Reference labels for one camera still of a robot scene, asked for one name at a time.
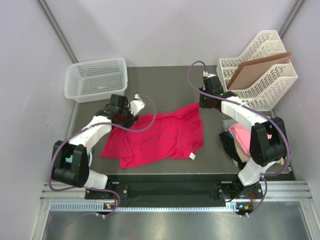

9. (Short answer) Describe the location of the red t shirt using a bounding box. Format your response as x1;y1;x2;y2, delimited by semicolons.
100;102;204;169

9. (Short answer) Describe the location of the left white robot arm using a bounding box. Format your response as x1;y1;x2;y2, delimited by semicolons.
50;94;145;199

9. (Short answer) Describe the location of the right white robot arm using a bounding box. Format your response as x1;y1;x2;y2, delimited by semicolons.
199;74;288;198

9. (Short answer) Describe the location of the brown cardboard sheet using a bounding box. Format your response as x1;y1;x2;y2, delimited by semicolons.
226;52;292;90

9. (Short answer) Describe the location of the white perforated plastic basket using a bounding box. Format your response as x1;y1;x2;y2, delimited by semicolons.
64;57;128;103

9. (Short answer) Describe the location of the grey folded t shirt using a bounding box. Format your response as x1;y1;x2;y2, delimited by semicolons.
222;119;237;131

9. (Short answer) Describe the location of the black folded t shirt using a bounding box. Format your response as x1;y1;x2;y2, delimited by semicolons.
219;131;247;170

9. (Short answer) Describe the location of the cream perforated file organizer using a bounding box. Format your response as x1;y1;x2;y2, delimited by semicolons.
216;30;298;112

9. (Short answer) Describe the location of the pink folded t shirt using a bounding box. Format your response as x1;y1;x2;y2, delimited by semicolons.
228;123;276;156

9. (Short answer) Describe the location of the teal and white hanger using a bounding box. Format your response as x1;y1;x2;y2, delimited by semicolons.
65;149;93;167

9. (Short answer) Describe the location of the beige folded t shirt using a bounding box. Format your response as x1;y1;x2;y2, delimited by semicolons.
234;144;284;165

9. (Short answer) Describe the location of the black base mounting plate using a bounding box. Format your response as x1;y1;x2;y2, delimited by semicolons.
84;173;262;208

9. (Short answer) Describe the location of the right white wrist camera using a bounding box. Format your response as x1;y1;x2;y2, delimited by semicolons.
202;71;217;78

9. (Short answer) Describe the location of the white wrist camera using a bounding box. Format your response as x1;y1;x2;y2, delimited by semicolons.
129;94;146;117
202;71;217;78

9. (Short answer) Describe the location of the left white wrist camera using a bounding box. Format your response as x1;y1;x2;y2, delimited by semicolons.
129;94;146;117

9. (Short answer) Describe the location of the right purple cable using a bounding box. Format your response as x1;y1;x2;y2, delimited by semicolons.
187;60;292;216

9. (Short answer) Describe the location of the purple cable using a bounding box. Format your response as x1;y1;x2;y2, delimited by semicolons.
187;60;292;216
48;93;158;216

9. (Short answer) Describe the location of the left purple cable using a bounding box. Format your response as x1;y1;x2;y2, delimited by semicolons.
48;93;158;216

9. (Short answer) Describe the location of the white slotted cable duct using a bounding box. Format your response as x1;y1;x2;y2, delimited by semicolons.
49;201;253;213

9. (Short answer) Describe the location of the aluminium frame rail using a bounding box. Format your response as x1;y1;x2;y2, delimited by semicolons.
40;181;313;202

